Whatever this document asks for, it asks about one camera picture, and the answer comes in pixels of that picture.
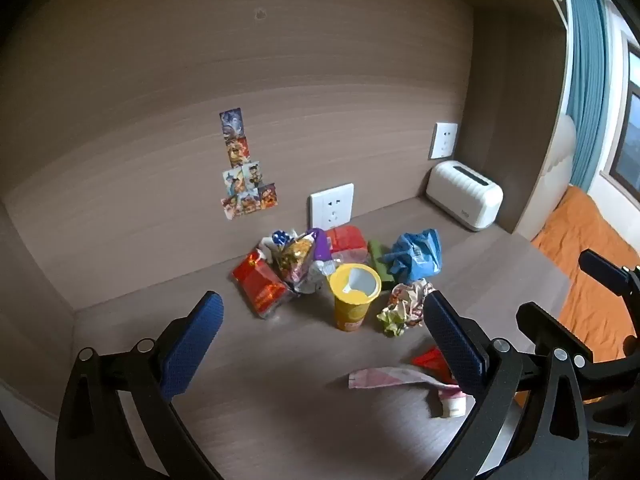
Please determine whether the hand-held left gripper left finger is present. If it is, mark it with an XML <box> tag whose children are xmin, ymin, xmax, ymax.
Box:
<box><xmin>54</xmin><ymin>290</ymin><xmax>227</xmax><ymax>480</ymax></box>

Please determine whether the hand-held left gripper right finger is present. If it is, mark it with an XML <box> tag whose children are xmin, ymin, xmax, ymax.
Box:
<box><xmin>422</xmin><ymin>289</ymin><xmax>592</xmax><ymax>480</ymax></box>

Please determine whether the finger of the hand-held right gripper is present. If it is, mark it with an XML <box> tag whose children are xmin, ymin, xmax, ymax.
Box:
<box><xmin>579</xmin><ymin>249</ymin><xmax>640</xmax><ymax>306</ymax></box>
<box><xmin>516</xmin><ymin>301</ymin><xmax>596</xmax><ymax>368</ymax></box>

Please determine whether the printed paper wrapper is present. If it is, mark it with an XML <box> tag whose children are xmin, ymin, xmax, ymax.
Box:
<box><xmin>376</xmin><ymin>280</ymin><xmax>436</xmax><ymax>338</ymax></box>

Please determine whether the red snack packet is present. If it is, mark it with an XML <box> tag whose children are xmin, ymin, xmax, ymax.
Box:
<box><xmin>231</xmin><ymin>247</ymin><xmax>296</xmax><ymax>320</ymax></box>

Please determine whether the blue plastic bag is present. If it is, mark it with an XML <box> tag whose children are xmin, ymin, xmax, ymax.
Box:
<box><xmin>382</xmin><ymin>229</ymin><xmax>443</xmax><ymax>285</ymax></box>

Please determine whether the gold purple snack bag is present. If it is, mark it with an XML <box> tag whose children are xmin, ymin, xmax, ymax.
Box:
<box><xmin>272</xmin><ymin>228</ymin><xmax>333</xmax><ymax>293</ymax></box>

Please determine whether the small red wrapper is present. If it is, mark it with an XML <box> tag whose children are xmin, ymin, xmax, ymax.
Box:
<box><xmin>411</xmin><ymin>346</ymin><xmax>456</xmax><ymax>381</ymax></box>

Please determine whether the orange bed sheet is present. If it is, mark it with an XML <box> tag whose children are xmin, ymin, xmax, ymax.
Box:
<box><xmin>515</xmin><ymin>185</ymin><xmax>640</xmax><ymax>406</ymax></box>

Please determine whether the small white tube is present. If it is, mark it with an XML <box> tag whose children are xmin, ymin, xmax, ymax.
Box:
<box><xmin>430</xmin><ymin>387</ymin><xmax>476</xmax><ymax>418</ymax></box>

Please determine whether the pink white flat wrapper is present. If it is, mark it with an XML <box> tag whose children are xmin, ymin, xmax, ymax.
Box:
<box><xmin>348</xmin><ymin>366</ymin><xmax>463</xmax><ymax>391</ymax></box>

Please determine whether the yellow paper cup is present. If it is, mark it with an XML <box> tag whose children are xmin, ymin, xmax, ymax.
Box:
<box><xmin>328</xmin><ymin>263</ymin><xmax>382</xmax><ymax>332</ymax></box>

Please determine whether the green packet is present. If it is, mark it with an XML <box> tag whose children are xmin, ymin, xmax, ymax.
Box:
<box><xmin>367</xmin><ymin>240</ymin><xmax>396</xmax><ymax>282</ymax></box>

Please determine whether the window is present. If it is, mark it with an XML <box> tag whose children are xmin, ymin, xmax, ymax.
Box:
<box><xmin>602</xmin><ymin>35</ymin><xmax>640</xmax><ymax>186</ymax></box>

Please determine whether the clear plastic wrapper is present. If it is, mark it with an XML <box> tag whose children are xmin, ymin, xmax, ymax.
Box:
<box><xmin>300</xmin><ymin>257</ymin><xmax>346</xmax><ymax>296</ymax></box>

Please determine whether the red foil package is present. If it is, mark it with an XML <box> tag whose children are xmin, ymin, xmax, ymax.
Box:
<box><xmin>325</xmin><ymin>225</ymin><xmax>370</xmax><ymax>266</ymax></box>

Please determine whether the white ribbed box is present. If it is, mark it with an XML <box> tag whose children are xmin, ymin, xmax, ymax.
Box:
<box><xmin>426</xmin><ymin>160</ymin><xmax>504</xmax><ymax>232</ymax></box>

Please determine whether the cluster of picture cards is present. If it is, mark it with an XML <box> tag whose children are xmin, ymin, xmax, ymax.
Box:
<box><xmin>219</xmin><ymin>107</ymin><xmax>280</xmax><ymax>220</ymax></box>

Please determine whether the blue curtain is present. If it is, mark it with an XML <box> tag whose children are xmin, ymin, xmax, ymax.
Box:
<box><xmin>565</xmin><ymin>0</ymin><xmax>608</xmax><ymax>193</ymax></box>

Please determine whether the white wall socket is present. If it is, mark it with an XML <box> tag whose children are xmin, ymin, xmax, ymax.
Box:
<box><xmin>308</xmin><ymin>183</ymin><xmax>355</xmax><ymax>231</ymax></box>
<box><xmin>430</xmin><ymin>121</ymin><xmax>458</xmax><ymax>160</ymax></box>

